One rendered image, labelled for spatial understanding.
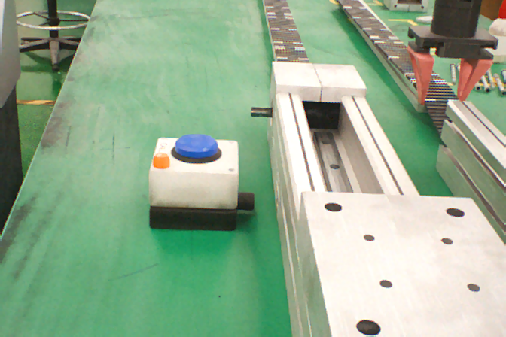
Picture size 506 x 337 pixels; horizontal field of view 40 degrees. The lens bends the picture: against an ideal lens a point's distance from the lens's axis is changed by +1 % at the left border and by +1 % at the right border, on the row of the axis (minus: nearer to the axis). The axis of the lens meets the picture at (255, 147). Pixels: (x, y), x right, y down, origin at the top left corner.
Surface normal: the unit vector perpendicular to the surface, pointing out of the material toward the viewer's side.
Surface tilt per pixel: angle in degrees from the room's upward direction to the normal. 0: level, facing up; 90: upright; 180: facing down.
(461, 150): 90
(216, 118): 0
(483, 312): 0
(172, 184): 90
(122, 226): 0
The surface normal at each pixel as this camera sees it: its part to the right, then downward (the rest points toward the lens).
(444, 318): 0.06, -0.92
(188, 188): 0.03, 0.39
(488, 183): -1.00, -0.04
